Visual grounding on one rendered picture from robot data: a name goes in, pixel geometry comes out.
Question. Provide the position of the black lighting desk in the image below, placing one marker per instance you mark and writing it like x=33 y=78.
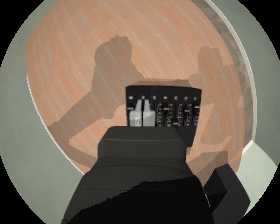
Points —
x=172 y=106

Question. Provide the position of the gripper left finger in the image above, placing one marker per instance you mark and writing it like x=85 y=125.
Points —
x=136 y=117

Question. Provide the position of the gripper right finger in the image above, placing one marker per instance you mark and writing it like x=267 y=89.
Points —
x=148 y=116

